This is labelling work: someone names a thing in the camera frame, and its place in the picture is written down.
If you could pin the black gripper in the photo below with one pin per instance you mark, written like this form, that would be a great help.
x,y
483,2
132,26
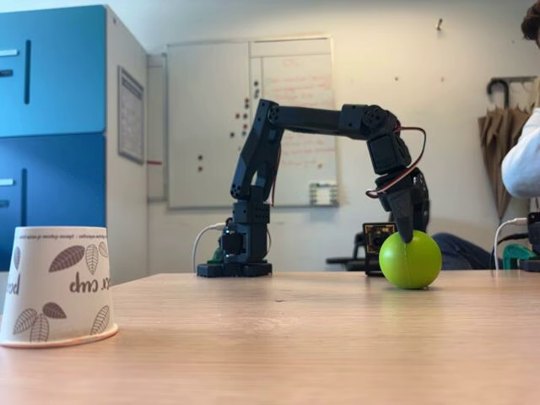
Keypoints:
x,y
404,195

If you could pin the green foam ball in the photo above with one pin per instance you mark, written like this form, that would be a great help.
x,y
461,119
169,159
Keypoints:
x,y
411,261

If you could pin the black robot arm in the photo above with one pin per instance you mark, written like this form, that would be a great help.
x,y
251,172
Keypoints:
x,y
253,169

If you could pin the black second robot arm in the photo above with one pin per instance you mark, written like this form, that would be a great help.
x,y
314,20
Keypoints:
x,y
533,228

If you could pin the leaf print paper cup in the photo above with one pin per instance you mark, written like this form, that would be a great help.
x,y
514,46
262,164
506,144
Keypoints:
x,y
50,287

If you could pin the black office chair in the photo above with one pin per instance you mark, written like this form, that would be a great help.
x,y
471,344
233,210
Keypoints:
x,y
350,261

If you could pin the beige folded umbrella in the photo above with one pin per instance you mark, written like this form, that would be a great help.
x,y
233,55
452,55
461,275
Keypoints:
x,y
502,147

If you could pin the green table clamp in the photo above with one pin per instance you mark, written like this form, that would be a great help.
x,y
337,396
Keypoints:
x,y
514,255

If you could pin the person in white shirt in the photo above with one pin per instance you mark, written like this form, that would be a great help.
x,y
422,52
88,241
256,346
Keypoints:
x,y
523,164

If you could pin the green base clamp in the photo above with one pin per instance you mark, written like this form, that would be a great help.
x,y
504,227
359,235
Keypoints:
x,y
217,256

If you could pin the large whiteboard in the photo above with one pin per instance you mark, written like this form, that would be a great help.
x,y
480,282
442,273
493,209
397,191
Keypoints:
x,y
202,126

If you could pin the narrow white board panel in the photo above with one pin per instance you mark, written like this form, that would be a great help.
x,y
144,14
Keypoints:
x,y
157,126

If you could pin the framed notice sheet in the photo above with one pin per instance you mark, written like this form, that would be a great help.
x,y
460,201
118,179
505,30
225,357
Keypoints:
x,y
131,114

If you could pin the blue and white locker cabinet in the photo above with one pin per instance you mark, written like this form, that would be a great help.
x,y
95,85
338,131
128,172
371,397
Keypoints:
x,y
63,84

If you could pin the small camera module on stand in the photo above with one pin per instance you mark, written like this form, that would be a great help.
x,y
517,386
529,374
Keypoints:
x,y
373,244

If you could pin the metal wall hook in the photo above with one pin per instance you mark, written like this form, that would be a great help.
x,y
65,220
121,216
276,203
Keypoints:
x,y
439,24

